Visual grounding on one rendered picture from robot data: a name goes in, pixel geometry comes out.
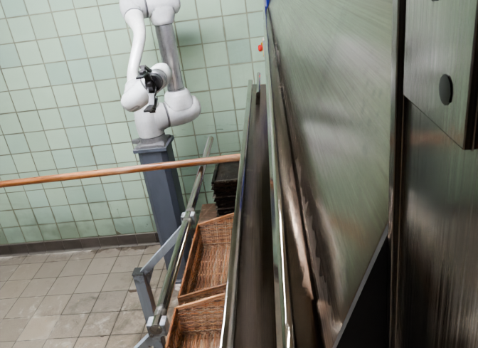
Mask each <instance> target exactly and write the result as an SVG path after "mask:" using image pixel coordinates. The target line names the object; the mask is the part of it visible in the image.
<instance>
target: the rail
mask: <svg viewBox="0 0 478 348"><path fill-rule="evenodd" d="M252 90H253V80H248V91H247V97H246V105H245V117H244V124H243V137H242V144H241V151H240V163H239V170H238V183H237V190H236V197H235V210H234V217H233V229H232V236H231V243H230V255H229V263H228V275H227V283H226V289H225V302H224V309H223V321H222V328H221V341H220V348H234V347H235V327H236V317H237V306H238V286H239V275H240V255H241V245H242V234H243V214H244V203H245V183H246V173H247V162H248V142H249V131H250V111H251V101H252Z"/></svg>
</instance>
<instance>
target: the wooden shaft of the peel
mask: <svg viewBox="0 0 478 348"><path fill-rule="evenodd" d="M236 161H240V154H229V155H223V156H216V157H204V158H198V159H185V160H179V161H172V162H160V163H153V164H142V165H135V166H128V167H117V168H110V169H98V170H92V171H85V172H73V173H67V174H54V175H48V176H36V177H29V178H22V179H11V180H4V181H0V188H4V187H10V186H23V185H29V184H42V183H48V182H55V181H67V180H74V179H86V178H93V177H99V176H111V175H118V174H130V173H137V172H148V171H155V170H162V169H174V168H181V167H192V166H199V165H206V164H218V163H225V162H236Z"/></svg>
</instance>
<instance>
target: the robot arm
mask: <svg viewBox="0 0 478 348"><path fill-rule="evenodd" d="M180 8H181V2H180V0H119V9H120V12H121V14H122V17H123V18H124V20H125V21H126V23H127V24H128V25H129V27H130V28H131V29H132V30H133V33H134V38H133V43H132V49H131V53H130V57H129V64H128V68H127V82H126V84H125V89H124V94H123V96H122V99H121V103H122V107H123V108H124V109H125V110H127V111H129V112H134V121H135V125H136V128H137V132H138V134H139V138H136V139H133V140H132V144H137V146H136V147H135V149H148V148H156V147H165V146H166V145H165V144H166V143H167V141H168V140H169V138H170V137H171V135H166V134H165V132H164V130H165V129H166V128H168V127H175V126H179V125H183V124H186V123H188V122H191V121H193V120H195V119H196V118H197V117H198V116H199V115H200V114H201V104H200V102H199V100H198V98H197V97H195V96H194V95H191V94H190V91H189V90H188V89H187V88H185V87H184V82H183V78H182V74H181V66H180V62H179V55H178V50H177V45H176V38H175V34H174V27H173V22H174V17H175V14H177V13H178V12H179V10H180ZM145 18H149V19H150V21H151V23H152V24H153V25H154V27H155V31H156V37H157V41H158V45H159V51H160V55H161V61H162V63H157V64H156V65H154V66H152V68H148V67H147V66H146V65H140V63H141V59H142V54H143V51H144V45H145V41H146V27H145V23H144V19H145ZM139 69H141V70H139ZM138 73H139V75H138ZM165 87H167V91H166V93H165V95H164V102H158V97H156V94H157V93H158V92H159V91H161V90H162V89H163V88H165Z"/></svg>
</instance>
